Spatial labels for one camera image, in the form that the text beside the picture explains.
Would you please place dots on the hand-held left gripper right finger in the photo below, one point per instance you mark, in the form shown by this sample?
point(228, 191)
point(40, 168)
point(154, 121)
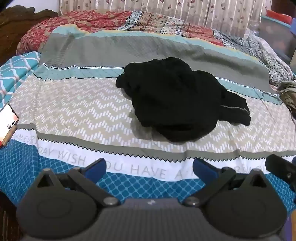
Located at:
point(204, 168)

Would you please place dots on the red floral quilt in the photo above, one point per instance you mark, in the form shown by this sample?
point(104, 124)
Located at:
point(76, 22)

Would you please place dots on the leaf print curtain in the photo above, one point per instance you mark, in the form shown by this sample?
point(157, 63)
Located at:
point(185, 11)

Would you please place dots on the dark wooden headboard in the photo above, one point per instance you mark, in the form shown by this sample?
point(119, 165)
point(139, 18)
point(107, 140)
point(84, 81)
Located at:
point(13, 30)

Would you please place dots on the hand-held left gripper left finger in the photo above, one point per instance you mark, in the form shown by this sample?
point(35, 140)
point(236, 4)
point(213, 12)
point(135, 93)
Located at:
point(95, 168)

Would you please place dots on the olive cloth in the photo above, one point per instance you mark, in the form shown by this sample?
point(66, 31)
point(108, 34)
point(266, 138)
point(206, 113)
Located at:
point(289, 95)

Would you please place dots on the black pants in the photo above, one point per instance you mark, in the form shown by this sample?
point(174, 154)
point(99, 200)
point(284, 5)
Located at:
point(175, 99)

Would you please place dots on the teal lattice cloth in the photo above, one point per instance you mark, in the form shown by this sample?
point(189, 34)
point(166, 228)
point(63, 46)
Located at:
point(16, 69)

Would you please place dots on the smartphone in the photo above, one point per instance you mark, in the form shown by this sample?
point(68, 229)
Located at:
point(7, 122)

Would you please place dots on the patterned grey teal bedsheet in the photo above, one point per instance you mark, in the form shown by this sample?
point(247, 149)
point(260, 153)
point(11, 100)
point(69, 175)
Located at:
point(81, 111)

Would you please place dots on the grey floral blanket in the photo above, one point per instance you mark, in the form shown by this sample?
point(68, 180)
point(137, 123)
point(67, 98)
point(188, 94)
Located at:
point(266, 53)

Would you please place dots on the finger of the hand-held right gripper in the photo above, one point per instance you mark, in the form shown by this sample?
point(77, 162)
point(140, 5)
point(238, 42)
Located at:
point(281, 168)

